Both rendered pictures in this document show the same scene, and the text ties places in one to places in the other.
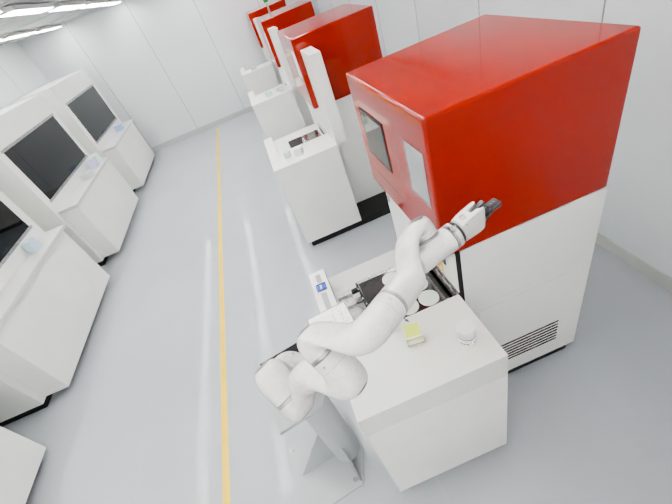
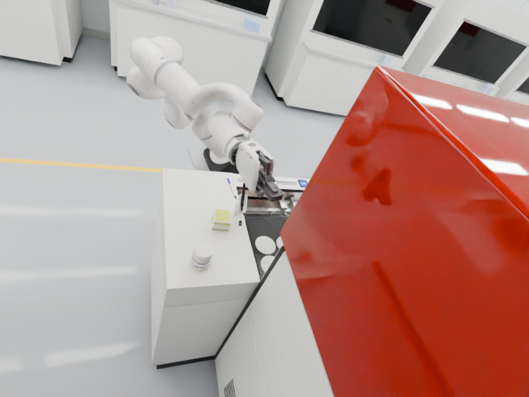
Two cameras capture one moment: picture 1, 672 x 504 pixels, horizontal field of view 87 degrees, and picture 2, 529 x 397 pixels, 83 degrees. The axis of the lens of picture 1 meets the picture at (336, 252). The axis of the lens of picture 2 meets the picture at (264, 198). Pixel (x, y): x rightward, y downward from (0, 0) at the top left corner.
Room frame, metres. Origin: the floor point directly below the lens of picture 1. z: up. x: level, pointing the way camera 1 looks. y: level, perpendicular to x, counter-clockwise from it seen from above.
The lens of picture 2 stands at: (0.57, -0.96, 1.98)
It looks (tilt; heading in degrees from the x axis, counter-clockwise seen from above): 42 degrees down; 60
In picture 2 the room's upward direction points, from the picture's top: 25 degrees clockwise
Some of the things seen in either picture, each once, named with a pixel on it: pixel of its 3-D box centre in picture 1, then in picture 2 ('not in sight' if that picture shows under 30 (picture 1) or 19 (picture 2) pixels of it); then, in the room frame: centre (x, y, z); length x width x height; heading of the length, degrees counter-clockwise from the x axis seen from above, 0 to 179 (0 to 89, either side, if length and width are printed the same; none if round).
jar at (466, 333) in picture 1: (466, 333); (201, 256); (0.78, -0.35, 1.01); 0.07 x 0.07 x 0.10
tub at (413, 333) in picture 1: (413, 334); (221, 220); (0.88, -0.17, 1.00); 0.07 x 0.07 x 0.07; 83
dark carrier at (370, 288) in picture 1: (399, 292); (286, 244); (1.21, -0.22, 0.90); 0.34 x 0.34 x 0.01; 2
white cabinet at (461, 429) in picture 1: (404, 363); (240, 276); (1.13, -0.12, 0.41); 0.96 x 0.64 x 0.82; 2
